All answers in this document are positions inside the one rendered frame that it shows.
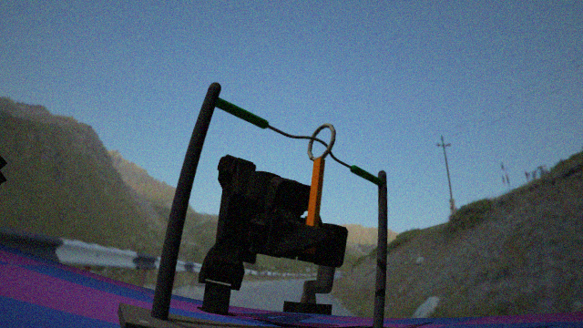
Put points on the orange handle with grey loop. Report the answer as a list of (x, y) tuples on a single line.
[(317, 179)]

